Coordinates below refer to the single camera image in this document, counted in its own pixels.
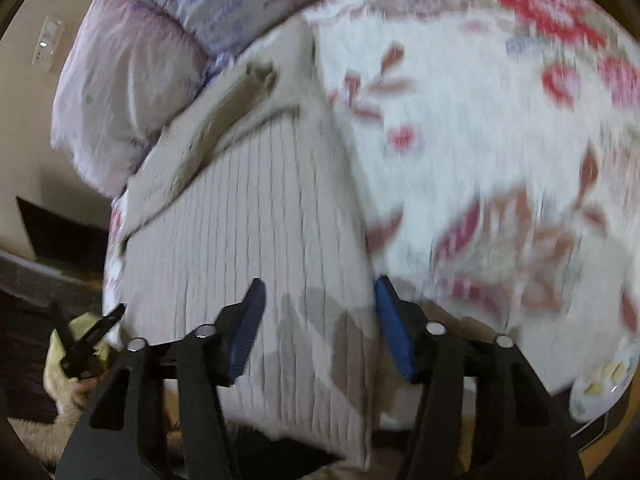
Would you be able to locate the pale pink pillow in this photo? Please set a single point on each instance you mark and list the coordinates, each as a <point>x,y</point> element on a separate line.
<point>129,72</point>

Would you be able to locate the white wall switch plate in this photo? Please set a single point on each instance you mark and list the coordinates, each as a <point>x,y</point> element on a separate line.
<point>49,38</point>

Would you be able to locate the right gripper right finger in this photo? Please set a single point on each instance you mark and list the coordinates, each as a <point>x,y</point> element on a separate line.
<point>519,432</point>

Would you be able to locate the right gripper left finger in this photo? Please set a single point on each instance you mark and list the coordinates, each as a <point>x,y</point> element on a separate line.
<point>121,434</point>

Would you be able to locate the floral bed sheet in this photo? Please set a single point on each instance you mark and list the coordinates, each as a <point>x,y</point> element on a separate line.
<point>506,135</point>

